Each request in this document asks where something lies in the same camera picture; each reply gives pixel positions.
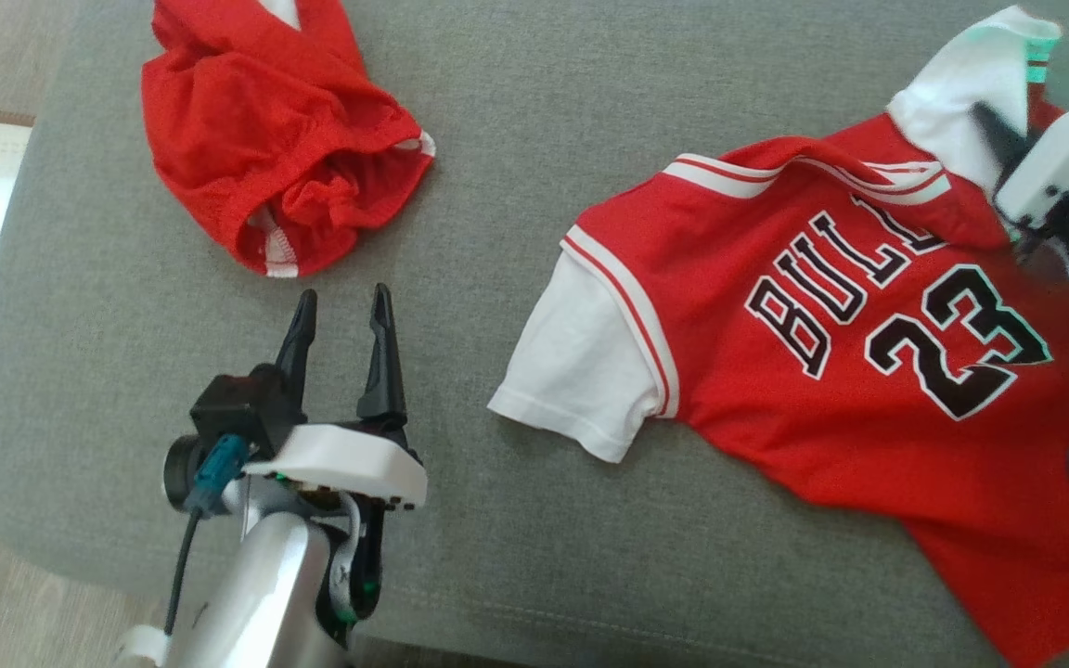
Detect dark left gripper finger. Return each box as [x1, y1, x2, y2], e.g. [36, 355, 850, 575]
[273, 288, 319, 420]
[355, 282, 408, 428]

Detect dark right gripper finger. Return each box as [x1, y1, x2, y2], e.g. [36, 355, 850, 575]
[970, 100, 1034, 174]

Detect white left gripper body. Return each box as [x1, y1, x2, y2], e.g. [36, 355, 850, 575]
[242, 419, 430, 512]

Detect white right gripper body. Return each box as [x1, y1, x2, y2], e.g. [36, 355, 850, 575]
[993, 87, 1069, 230]

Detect red mesh shorts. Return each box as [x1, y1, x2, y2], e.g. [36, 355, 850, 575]
[140, 0, 437, 279]

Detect red Bulls 23 jersey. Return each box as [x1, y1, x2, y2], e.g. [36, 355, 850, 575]
[486, 5, 1069, 668]

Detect grey sofa seat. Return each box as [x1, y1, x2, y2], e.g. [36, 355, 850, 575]
[0, 0, 1069, 668]

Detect black cable blue plug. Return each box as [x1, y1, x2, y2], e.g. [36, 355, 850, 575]
[163, 432, 251, 641]

